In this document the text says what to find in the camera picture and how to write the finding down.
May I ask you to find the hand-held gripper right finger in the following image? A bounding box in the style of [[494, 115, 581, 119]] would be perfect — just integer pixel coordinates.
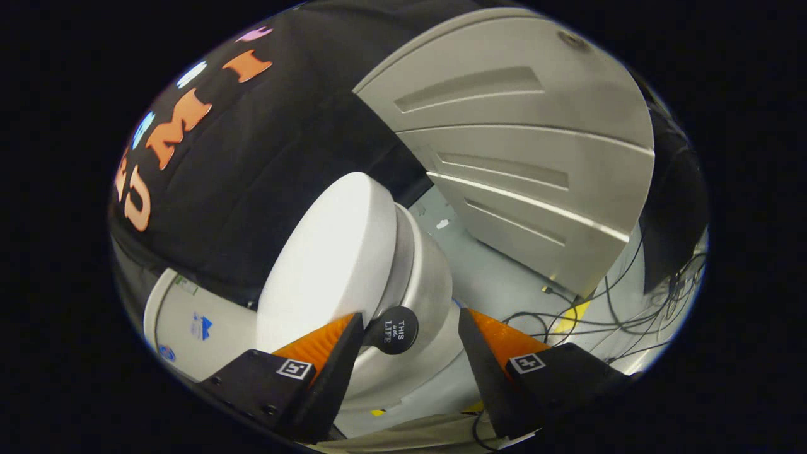
[[458, 308, 631, 441]]

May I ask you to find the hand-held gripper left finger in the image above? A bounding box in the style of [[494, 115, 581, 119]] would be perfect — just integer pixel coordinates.
[[199, 312, 365, 443]]

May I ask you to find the white toilet lid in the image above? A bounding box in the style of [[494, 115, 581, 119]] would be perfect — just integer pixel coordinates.
[[255, 172, 398, 354]]

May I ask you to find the round black lid knob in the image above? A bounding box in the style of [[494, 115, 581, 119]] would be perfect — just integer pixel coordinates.
[[364, 306, 419, 355]]

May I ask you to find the white toilet tank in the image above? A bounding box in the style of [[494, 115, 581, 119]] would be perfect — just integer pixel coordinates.
[[144, 268, 259, 382]]

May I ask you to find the yellow floor tape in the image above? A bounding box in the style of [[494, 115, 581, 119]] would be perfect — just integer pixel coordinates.
[[555, 301, 591, 334]]

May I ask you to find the black backdrop cloth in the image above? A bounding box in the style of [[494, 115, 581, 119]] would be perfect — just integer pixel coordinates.
[[108, 0, 710, 310]]

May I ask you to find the white drawer cabinet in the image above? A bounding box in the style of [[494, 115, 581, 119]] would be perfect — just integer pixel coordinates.
[[353, 8, 656, 298]]

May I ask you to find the tangle of black cables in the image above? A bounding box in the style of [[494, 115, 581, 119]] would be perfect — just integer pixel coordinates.
[[504, 233, 707, 363]]

